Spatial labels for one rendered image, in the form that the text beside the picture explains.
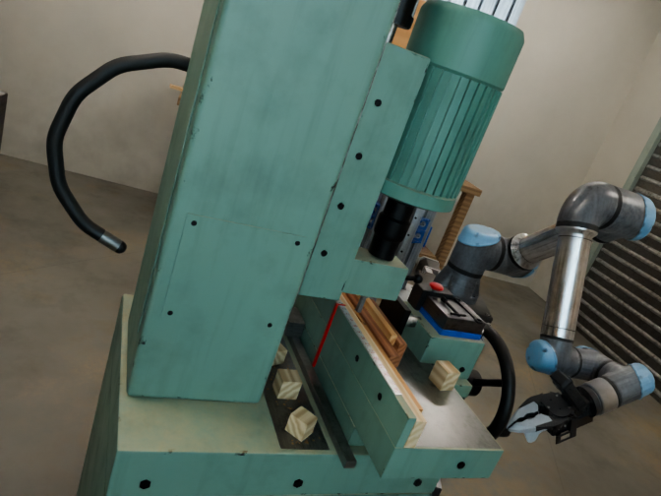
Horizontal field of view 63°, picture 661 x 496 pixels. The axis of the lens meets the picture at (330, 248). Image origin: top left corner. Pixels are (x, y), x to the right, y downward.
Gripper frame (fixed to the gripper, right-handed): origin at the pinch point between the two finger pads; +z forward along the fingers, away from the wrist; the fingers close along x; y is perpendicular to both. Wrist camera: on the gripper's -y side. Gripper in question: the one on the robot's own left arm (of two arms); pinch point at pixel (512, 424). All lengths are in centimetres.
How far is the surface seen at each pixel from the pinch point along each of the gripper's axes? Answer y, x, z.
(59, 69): -54, 349, 114
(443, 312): -30.4, 6.6, 11.3
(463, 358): -20.0, 3.4, 9.0
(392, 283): -39.7, 7.8, 20.4
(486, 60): -77, 3, 3
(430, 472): -23.2, -19.6, 28.3
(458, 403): -22.2, -8.5, 17.0
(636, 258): 144, 199, -246
